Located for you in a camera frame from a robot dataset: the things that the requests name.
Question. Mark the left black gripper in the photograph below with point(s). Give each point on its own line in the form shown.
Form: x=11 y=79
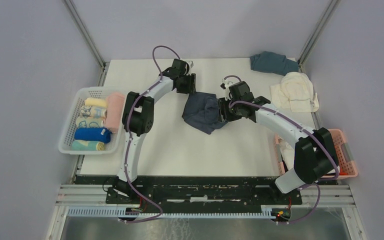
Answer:
x=191 y=87

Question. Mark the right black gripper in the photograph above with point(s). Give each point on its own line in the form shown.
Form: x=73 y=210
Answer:
x=223 y=106

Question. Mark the dark blue towel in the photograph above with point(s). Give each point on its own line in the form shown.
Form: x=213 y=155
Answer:
x=201 y=111

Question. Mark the pink towel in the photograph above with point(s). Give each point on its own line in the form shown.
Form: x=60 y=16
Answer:
x=115 y=106

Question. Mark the white plastic basket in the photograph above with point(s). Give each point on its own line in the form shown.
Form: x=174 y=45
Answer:
x=67 y=137

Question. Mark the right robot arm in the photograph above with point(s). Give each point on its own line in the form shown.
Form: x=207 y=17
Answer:
x=314 y=151

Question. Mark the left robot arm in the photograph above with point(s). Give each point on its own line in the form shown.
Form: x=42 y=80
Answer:
x=138 y=118

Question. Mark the teal blue towel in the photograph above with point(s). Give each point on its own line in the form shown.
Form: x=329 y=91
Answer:
x=273 y=63

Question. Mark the cream white towel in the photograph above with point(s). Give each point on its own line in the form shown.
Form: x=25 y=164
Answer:
x=295 y=92

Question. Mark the white towel in basket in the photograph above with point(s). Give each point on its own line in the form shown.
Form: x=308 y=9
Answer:
x=287 y=153

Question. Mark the blue rolled towel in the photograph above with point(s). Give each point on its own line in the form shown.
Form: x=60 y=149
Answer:
x=101 y=134

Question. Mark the patterned rolled towel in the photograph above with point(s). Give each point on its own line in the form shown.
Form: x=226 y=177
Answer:
x=89 y=122
x=93 y=111

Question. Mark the pink plastic basket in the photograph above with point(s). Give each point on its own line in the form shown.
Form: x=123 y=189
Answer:
x=347 y=166

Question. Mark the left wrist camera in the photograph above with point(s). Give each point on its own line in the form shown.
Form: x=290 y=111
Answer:
x=190 y=63

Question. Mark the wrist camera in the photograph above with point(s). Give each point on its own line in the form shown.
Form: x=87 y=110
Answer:
x=225 y=84
x=190 y=63

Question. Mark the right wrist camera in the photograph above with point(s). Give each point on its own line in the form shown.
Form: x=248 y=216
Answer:
x=225 y=84

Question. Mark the white cable duct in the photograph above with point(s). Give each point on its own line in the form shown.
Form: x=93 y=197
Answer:
x=123 y=212

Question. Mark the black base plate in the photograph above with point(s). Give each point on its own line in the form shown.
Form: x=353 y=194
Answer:
x=193 y=195

